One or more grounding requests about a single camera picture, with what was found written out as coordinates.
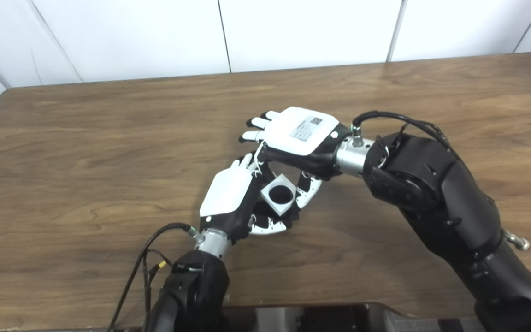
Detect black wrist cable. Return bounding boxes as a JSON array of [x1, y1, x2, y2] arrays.
[[106, 223, 204, 332], [351, 110, 531, 252]]

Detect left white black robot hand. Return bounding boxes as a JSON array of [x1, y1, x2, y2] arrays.
[[199, 153, 301, 243]]

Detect dark robot torso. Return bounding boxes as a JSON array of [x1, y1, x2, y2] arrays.
[[109, 302, 478, 332]]

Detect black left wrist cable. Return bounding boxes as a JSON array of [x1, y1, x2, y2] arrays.
[[106, 223, 204, 332]]

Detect black peg with square base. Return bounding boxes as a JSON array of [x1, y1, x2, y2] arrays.
[[252, 184, 301, 229]]

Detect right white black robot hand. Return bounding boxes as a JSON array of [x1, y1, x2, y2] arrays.
[[239, 106, 353, 210]]

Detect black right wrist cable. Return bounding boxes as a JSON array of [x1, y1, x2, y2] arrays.
[[351, 110, 531, 252]]

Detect white square piece with hole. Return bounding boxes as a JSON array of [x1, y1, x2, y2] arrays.
[[260, 174, 299, 216]]

